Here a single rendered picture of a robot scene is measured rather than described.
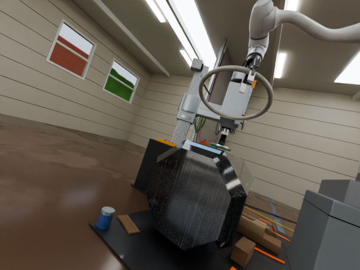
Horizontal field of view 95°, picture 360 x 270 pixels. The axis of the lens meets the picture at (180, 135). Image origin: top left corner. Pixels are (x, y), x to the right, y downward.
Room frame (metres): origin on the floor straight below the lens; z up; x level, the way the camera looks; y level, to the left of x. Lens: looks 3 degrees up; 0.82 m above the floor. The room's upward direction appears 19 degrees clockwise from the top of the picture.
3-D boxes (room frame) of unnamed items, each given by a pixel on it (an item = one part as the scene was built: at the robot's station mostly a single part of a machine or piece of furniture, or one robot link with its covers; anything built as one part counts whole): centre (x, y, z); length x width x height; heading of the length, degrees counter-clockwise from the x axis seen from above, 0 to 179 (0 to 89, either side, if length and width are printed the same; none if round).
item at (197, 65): (2.43, 0.09, 2.00); 0.20 x 0.18 x 0.15; 56
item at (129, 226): (1.44, 0.18, 0.02); 0.25 x 0.10 x 0.01; 42
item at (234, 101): (1.82, -0.47, 1.37); 0.36 x 0.22 x 0.45; 164
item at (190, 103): (2.49, -0.20, 1.41); 0.74 x 0.34 x 0.25; 75
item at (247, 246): (1.54, -0.89, 0.07); 0.30 x 0.12 x 0.12; 142
